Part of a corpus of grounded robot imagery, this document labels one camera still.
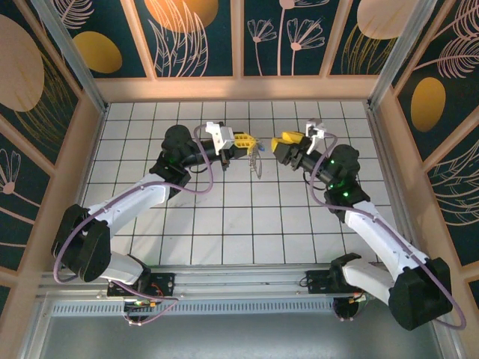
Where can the aluminium side rail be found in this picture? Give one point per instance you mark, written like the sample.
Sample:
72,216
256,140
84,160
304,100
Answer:
383,157
93,153

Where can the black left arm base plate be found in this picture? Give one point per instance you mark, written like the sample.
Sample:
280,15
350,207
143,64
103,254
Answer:
162,282

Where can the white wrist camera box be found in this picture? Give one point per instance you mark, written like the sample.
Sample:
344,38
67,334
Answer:
221,136
314,131

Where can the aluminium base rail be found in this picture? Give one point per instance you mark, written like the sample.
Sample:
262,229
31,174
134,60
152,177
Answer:
239,280

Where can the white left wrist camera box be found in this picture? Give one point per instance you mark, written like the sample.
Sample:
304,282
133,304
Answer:
221,136

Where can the aluminium corner post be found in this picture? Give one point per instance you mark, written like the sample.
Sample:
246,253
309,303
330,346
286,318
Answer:
400,48
71,56

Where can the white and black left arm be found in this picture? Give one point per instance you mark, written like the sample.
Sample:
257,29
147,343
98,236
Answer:
127,203

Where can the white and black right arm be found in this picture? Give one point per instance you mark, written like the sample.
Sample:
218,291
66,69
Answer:
381,239

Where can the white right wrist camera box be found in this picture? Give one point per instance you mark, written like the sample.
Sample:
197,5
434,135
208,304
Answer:
314,131

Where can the grey metal sheet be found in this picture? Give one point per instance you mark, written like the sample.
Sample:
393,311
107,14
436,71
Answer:
239,338

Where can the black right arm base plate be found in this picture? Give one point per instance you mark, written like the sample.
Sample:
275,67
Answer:
318,282

